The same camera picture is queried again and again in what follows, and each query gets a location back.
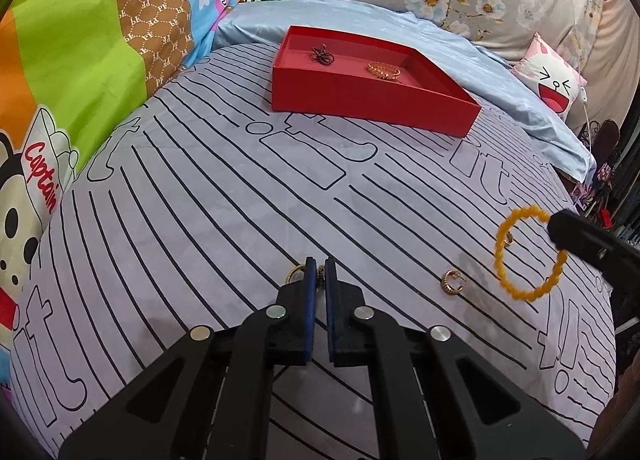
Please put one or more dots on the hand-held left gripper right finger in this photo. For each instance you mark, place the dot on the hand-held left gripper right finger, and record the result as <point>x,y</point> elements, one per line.
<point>331,320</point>

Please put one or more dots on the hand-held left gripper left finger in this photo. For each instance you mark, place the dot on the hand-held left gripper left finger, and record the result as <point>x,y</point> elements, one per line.
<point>309,320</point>

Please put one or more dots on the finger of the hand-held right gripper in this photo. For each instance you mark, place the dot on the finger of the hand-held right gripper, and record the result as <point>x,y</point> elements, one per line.
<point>580,235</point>

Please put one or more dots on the red rectangular box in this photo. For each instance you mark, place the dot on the red rectangular box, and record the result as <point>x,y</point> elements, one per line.
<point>360,100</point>

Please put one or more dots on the dark metal chair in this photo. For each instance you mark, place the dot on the dark metal chair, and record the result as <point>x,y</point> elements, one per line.
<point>607,135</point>

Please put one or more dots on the gold ear cuff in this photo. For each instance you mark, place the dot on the gold ear cuff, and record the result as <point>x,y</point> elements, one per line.
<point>445,285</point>

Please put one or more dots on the cat face pillow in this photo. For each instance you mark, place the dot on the cat face pillow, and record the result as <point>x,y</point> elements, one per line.
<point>550,85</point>

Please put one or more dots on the grey striped bed sheet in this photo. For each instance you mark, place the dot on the grey striped bed sheet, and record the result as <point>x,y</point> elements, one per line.
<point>200,190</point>

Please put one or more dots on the beige cloth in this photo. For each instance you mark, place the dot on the beige cloth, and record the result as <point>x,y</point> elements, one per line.
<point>615,65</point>

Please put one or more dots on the colourful cartoon blanket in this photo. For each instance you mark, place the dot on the colourful cartoon blanket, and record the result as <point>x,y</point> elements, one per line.
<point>75,40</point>

